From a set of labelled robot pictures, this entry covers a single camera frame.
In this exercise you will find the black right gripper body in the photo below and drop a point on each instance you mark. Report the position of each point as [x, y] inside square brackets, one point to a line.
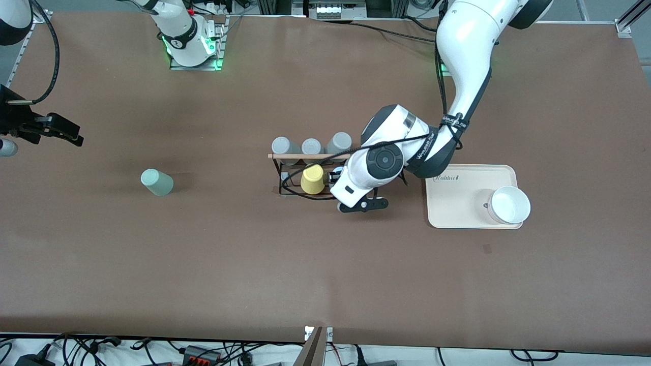
[11, 116]

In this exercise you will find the pale green cup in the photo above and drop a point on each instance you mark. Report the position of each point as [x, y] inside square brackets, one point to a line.
[156, 183]

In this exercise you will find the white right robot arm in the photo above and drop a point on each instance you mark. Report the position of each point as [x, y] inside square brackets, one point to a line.
[180, 35]

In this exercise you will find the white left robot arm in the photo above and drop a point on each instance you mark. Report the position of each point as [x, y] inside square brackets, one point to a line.
[468, 40]

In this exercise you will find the yellow cup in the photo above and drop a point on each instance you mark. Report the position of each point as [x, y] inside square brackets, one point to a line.
[312, 180]

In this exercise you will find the grey cup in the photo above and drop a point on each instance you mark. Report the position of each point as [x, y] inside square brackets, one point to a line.
[284, 147]
[339, 142]
[311, 146]

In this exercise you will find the beige plastic tray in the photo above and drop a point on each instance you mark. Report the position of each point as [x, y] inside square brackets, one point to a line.
[457, 203]

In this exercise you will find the white bowl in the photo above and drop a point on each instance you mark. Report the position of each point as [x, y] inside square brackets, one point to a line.
[509, 204]

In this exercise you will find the white power strip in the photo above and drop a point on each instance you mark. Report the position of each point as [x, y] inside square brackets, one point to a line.
[338, 11]

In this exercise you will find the black box orange terminals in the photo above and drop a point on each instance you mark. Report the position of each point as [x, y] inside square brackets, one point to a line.
[201, 355]

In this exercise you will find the black power adapter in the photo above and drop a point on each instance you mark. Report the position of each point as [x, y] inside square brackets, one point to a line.
[34, 361]

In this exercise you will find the aluminium profile rail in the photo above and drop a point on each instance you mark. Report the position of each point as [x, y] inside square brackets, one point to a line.
[23, 51]

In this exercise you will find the small metal bracket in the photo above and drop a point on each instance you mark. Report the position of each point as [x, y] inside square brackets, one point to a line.
[329, 334]

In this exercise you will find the wooden post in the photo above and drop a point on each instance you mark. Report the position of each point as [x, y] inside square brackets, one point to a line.
[311, 351]

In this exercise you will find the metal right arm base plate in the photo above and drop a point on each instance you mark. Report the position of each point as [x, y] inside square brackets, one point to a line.
[219, 51]

